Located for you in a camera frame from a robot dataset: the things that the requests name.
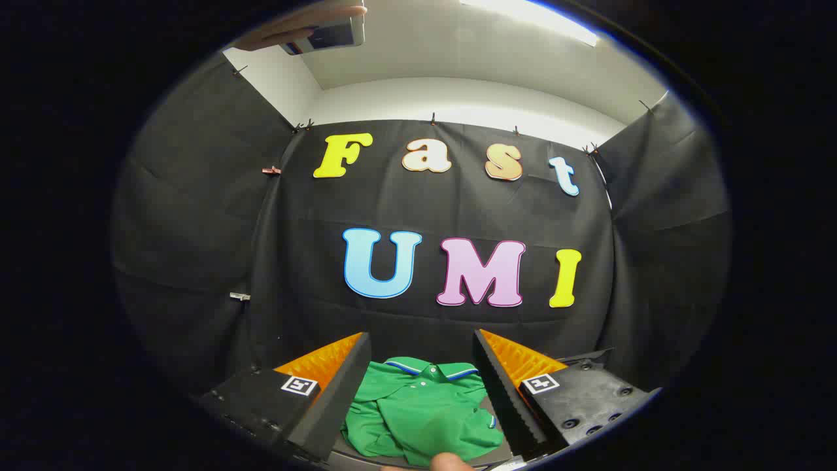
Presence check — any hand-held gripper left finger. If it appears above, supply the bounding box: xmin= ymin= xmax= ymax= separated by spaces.
xmin=198 ymin=332 xmax=372 ymax=462

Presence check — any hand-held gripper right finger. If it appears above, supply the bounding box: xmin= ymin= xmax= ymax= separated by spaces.
xmin=472 ymin=329 xmax=661 ymax=459

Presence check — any green polo shirt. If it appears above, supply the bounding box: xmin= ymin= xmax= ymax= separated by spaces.
xmin=340 ymin=357 xmax=505 ymax=466

